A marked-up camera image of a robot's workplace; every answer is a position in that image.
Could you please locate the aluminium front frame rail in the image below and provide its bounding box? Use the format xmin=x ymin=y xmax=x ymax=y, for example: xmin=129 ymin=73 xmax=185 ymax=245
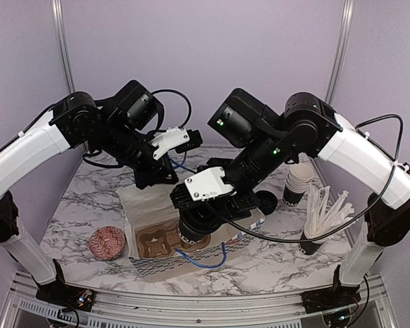
xmin=0 ymin=272 xmax=398 ymax=327

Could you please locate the brown cardboard cup carrier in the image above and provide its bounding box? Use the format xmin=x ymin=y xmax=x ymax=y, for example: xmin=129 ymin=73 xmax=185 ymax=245
xmin=135 ymin=221 xmax=211 ymax=258

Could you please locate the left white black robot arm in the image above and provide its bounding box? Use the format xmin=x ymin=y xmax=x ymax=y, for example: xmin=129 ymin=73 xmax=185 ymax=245
xmin=0 ymin=80 xmax=189 ymax=304

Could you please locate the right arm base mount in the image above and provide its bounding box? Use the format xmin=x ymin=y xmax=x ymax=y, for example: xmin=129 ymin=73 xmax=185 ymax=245
xmin=301 ymin=265 xmax=361 ymax=314

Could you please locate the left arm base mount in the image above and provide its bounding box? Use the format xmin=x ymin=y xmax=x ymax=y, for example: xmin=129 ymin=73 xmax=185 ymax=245
xmin=36 ymin=259 xmax=96 ymax=312

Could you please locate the black paper coffee cup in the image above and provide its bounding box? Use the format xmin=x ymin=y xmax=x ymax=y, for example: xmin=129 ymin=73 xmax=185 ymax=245
xmin=178 ymin=219 xmax=211 ymax=244

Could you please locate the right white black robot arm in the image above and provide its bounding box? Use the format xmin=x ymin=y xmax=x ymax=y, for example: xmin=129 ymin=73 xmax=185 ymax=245
xmin=171 ymin=88 xmax=410 ymax=306

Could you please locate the red geometric ceramic bowl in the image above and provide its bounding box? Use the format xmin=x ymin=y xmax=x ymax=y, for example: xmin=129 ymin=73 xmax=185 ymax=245
xmin=89 ymin=225 xmax=126 ymax=261

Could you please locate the stack of black lids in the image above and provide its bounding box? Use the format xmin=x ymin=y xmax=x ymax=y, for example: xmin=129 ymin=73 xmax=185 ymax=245
xmin=255 ymin=190 xmax=278 ymax=215

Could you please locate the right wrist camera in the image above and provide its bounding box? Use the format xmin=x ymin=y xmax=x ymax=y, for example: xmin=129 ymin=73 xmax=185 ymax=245
xmin=170 ymin=167 xmax=236 ymax=210

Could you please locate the stack of black paper cups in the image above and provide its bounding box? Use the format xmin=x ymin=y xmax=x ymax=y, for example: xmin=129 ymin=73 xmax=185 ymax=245
xmin=282 ymin=163 xmax=314 ymax=207

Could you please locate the bundle of white wrapped straws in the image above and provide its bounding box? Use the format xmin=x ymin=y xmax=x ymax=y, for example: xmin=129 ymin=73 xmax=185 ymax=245
xmin=303 ymin=184 xmax=355 ymax=238

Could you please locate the blue checkered paper bag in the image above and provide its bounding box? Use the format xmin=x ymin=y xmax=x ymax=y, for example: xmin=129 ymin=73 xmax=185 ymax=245
xmin=117 ymin=184 xmax=253 ymax=282

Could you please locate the black cup holding straws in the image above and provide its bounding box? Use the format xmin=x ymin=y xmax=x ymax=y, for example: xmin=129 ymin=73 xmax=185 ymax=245
xmin=298 ymin=229 xmax=324 ymax=256

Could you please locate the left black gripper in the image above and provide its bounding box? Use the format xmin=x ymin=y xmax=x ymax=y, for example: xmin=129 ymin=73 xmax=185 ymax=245
xmin=98 ymin=119 xmax=177 ymax=189

